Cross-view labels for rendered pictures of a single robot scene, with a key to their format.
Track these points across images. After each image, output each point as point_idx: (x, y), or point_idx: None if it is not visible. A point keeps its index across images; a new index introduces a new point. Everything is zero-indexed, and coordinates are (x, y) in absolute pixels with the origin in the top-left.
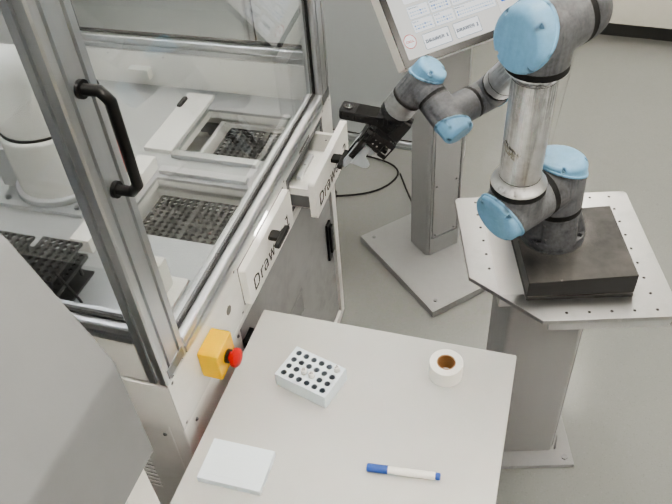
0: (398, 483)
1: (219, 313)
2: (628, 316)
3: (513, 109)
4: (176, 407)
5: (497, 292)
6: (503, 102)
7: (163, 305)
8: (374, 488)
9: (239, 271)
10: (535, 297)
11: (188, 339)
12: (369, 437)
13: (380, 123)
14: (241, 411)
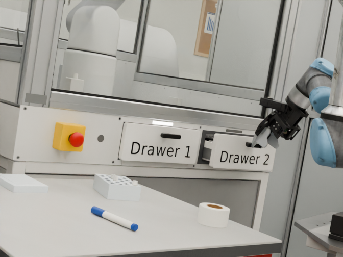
0: (103, 221)
1: (91, 127)
2: None
3: (340, 31)
4: (17, 131)
5: (308, 229)
6: None
7: (50, 51)
8: (84, 216)
9: (124, 124)
10: (337, 236)
11: (55, 101)
12: (115, 210)
13: (282, 108)
14: (56, 183)
